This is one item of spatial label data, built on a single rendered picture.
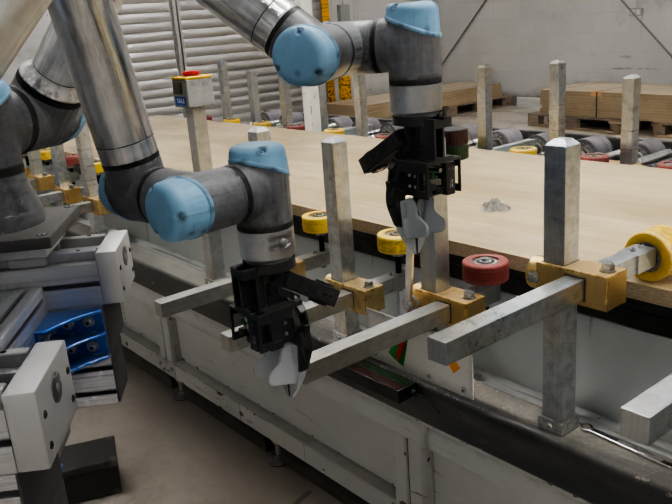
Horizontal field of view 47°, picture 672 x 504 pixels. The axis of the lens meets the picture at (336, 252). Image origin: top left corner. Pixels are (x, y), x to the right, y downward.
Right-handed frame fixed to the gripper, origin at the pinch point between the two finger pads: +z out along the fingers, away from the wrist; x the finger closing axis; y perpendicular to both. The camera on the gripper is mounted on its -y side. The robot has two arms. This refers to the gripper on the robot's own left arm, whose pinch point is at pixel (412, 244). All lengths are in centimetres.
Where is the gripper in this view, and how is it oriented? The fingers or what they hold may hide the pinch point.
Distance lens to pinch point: 118.2
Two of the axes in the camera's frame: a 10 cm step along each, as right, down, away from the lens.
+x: 7.7, -2.4, 5.9
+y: 6.3, 1.9, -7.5
